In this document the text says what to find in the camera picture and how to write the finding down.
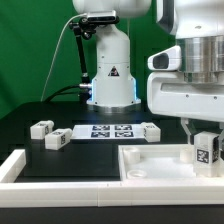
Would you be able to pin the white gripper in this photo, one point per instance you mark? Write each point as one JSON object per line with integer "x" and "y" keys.
{"x": 168, "y": 94}

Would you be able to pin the white square tabletop part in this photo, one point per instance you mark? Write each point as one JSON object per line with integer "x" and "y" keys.
{"x": 164, "y": 161}

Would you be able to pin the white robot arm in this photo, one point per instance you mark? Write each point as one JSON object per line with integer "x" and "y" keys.
{"x": 186, "y": 60}

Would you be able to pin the white fiducial marker sheet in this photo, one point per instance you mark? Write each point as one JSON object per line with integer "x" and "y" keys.
{"x": 108, "y": 131}

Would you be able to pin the white U-shaped fence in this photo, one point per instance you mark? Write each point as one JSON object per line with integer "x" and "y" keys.
{"x": 126, "y": 192}

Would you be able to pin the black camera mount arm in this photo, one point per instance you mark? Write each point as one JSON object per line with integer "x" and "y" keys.
{"x": 81, "y": 50}

